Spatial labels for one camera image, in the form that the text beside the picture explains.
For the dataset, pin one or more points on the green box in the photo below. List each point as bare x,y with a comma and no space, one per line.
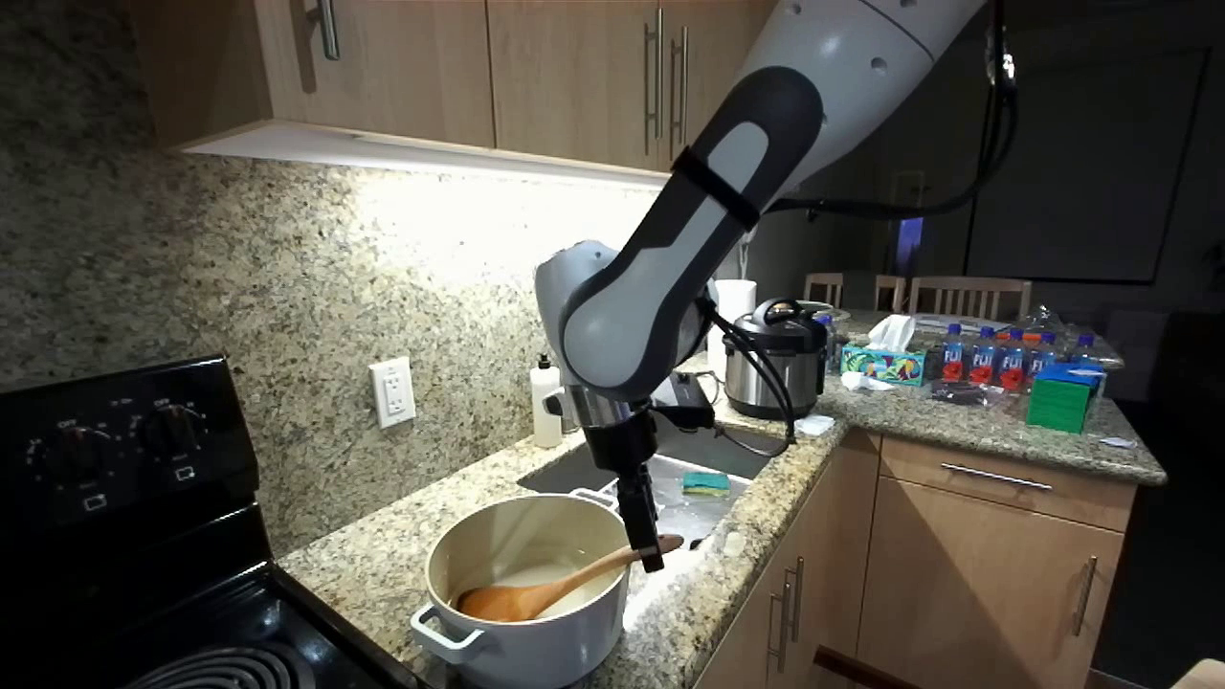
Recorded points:
1060,402

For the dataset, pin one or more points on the steel pressure cooker black lid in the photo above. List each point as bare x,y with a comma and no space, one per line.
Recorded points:
778,370

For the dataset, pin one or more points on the wooden spoon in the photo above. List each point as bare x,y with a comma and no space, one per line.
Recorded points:
503,600

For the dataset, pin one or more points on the crumpled white paper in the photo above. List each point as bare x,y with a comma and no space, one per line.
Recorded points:
812,427

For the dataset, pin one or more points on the light wood upper cabinet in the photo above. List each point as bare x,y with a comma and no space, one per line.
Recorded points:
408,64

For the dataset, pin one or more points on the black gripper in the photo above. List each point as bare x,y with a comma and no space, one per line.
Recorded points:
621,451

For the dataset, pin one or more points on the black electric stove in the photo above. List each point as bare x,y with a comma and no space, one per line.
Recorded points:
118,511

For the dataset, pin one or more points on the red drink bottle blue cap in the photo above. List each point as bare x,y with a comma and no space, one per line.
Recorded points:
987,370
955,365
1043,333
1087,347
1011,370

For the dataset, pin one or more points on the colourful tissue box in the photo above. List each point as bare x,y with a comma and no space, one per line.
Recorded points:
893,370

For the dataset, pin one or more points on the white wall outlet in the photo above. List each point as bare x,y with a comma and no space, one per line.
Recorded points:
392,391

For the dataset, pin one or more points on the blue lit screen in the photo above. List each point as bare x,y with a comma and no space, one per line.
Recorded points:
909,238

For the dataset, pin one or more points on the wooden dining chair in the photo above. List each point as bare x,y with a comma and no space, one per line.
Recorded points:
890,276
824,276
970,280

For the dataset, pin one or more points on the light wood base cabinet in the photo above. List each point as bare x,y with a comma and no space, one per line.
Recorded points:
830,549
970,577

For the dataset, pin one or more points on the green dish sponge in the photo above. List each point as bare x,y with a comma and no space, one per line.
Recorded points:
708,484

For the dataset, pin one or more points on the large dark window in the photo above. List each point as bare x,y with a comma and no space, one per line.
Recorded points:
1097,166

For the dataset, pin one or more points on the white paper towel roll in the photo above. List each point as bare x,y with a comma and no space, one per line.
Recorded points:
728,312

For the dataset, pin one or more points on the stainless steel sink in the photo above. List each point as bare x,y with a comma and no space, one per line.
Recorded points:
728,455

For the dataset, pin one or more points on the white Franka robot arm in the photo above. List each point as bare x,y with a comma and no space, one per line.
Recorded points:
663,291

